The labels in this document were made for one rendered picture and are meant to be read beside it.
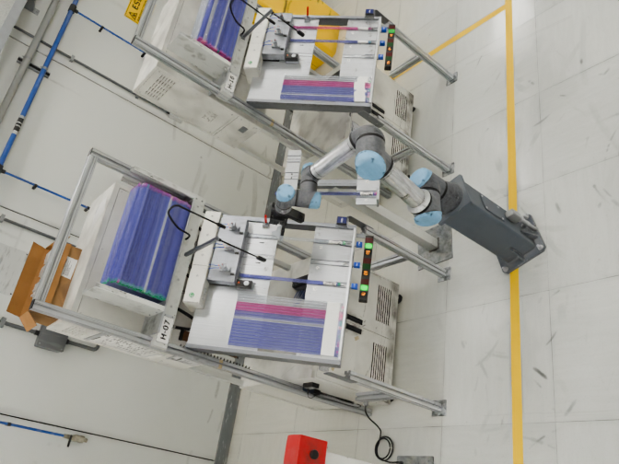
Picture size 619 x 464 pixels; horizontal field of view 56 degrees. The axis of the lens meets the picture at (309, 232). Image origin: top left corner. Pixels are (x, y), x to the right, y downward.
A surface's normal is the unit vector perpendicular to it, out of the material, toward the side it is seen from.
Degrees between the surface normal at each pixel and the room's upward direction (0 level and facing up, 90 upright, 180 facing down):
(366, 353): 90
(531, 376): 0
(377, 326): 90
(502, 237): 90
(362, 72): 45
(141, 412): 90
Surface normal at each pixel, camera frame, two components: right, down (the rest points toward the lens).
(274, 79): -0.10, -0.47
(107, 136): 0.63, -0.27
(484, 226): 0.08, 0.74
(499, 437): -0.76, -0.39
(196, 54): -0.14, 0.88
